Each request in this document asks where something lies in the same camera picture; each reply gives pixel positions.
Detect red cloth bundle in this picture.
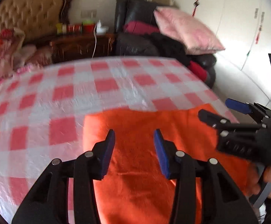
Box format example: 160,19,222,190
188,61,208,82

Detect yellow lidded jar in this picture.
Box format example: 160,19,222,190
56,23,63,34

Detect pink checkered tablecloth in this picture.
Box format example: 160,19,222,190
0,57,235,223

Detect tufted brown headboard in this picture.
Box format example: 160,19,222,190
0,0,72,43

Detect pink floral pillow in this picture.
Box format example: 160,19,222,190
154,6,225,55

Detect person's right hand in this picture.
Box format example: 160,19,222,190
247,163,271,199

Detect red wardrobe tassel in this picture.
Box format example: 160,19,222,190
192,0,200,17

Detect maroon cushion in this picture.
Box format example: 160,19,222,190
123,21,160,35

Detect red container on nightstand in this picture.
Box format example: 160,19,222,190
82,20,96,34

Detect dark wooden nightstand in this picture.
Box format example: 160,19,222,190
50,33,117,64

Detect orange pants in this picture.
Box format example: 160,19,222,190
83,108,249,223

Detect white device on nightstand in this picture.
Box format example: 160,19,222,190
96,20,109,35

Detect white wardrobe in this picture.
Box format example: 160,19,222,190
174,0,271,108

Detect wall socket plate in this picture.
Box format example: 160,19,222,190
80,9,97,19

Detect floral folded quilt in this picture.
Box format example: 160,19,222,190
0,28,25,78

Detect black leather armchair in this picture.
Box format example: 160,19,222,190
114,0,216,88

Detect white charger cable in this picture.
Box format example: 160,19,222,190
91,23,99,59

